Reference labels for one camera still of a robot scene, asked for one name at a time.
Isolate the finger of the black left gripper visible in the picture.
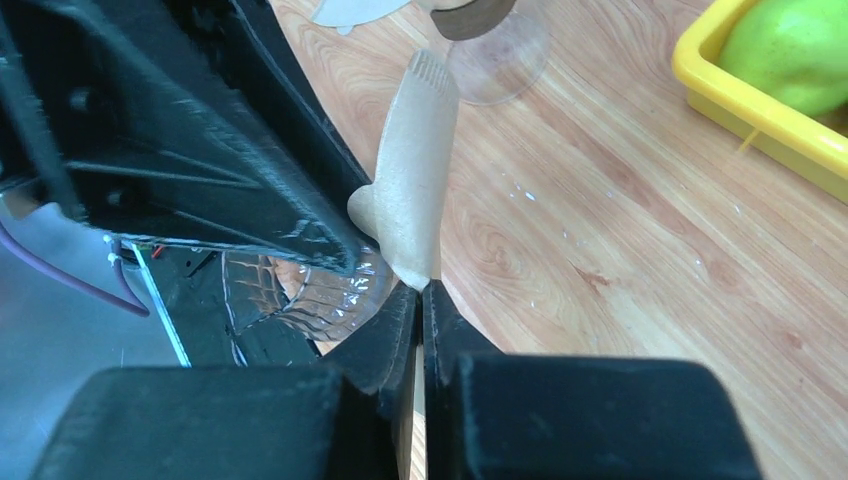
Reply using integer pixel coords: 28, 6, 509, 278
228, 1, 368, 199
1, 1, 361, 274

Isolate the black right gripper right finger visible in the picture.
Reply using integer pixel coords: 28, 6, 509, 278
421, 281, 762, 479

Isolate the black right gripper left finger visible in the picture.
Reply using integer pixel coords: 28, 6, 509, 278
32, 285, 419, 479

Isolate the ribbed glass mug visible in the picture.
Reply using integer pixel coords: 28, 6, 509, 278
221, 246, 396, 342

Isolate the clear glass carafe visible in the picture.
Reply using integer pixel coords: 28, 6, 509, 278
446, 2, 550, 106

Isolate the yellow plastic fruit tray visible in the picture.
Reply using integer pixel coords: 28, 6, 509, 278
671, 0, 847, 202

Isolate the light green apple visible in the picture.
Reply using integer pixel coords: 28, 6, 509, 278
717, 0, 847, 117

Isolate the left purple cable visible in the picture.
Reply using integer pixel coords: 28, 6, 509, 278
0, 221, 151, 319

